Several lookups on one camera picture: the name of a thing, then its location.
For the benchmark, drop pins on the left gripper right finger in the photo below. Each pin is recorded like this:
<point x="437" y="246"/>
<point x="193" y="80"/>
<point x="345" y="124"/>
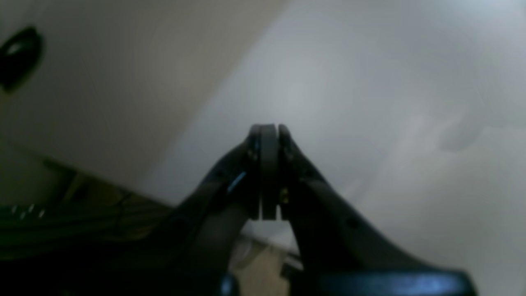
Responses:
<point x="341" y="253"/>

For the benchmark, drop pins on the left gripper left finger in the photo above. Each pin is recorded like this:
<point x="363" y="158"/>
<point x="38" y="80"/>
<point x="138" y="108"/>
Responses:
<point x="188" y="253"/>

